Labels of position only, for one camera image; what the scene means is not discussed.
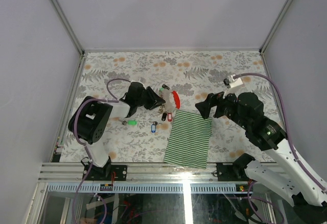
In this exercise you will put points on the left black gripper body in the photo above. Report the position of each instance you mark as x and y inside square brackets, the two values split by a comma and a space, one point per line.
[146, 99]

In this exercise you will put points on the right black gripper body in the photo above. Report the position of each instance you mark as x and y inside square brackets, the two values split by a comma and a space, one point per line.
[224, 106]

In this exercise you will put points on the red handled silver keyring carabiner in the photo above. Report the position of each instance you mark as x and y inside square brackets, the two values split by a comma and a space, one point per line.
[172, 100]

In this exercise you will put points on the blue tagged key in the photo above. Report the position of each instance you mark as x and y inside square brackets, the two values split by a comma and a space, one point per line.
[154, 126]

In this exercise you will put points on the red tagged key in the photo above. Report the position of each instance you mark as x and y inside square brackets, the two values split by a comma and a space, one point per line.
[169, 117]

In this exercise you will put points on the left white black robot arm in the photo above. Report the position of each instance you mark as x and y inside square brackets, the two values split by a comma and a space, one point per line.
[91, 117]

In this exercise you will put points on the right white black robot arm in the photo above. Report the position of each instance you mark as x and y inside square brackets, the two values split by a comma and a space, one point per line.
[306, 198]

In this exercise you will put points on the green tagged key on table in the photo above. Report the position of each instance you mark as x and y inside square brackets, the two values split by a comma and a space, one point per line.
[128, 122]

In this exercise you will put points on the floral table mat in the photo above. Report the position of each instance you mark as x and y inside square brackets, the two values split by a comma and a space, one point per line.
[192, 74]

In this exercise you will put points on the green striped cloth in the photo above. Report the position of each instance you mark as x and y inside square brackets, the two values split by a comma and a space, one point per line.
[188, 142]

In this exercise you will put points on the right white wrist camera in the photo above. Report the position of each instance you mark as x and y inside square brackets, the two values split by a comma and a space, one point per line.
[232, 84]

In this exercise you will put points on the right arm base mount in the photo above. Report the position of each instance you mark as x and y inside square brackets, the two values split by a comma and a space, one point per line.
[230, 171]

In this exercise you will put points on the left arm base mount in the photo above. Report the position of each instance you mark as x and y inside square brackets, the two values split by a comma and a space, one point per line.
[109, 172]

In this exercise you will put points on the white slotted cable duct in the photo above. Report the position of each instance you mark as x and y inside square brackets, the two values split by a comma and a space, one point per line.
[143, 188]

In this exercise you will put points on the aluminium front rail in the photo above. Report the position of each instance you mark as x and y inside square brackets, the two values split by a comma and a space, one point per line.
[136, 173]

